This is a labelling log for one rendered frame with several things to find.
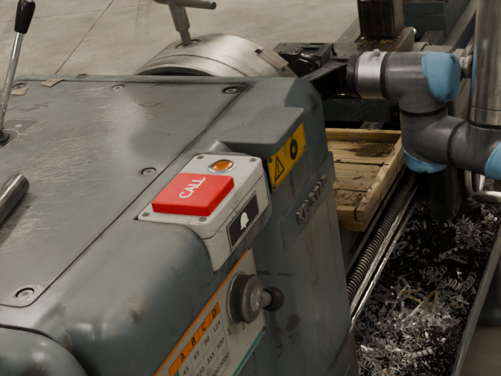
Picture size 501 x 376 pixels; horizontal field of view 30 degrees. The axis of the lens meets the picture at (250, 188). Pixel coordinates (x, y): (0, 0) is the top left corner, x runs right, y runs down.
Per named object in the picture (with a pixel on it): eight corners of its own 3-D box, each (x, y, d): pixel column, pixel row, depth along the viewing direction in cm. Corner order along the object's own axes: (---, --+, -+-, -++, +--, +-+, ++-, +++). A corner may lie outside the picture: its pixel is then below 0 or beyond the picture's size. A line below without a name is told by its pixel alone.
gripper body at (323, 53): (306, 82, 161) (373, 84, 156) (287, 103, 155) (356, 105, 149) (300, 40, 158) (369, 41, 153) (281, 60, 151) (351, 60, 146)
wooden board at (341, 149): (365, 232, 153) (363, 210, 151) (174, 215, 168) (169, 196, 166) (412, 149, 177) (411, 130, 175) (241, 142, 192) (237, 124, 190)
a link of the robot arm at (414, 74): (451, 115, 143) (448, 63, 139) (382, 112, 148) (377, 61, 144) (464, 94, 149) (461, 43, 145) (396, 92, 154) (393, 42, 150)
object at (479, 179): (480, 229, 192) (476, 126, 181) (432, 225, 196) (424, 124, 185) (503, 168, 213) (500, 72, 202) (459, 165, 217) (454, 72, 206)
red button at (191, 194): (210, 224, 85) (206, 205, 85) (153, 220, 88) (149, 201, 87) (236, 192, 90) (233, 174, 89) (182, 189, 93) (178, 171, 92)
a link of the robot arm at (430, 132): (447, 186, 146) (443, 121, 141) (393, 168, 154) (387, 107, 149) (478, 165, 150) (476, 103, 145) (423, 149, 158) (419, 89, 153)
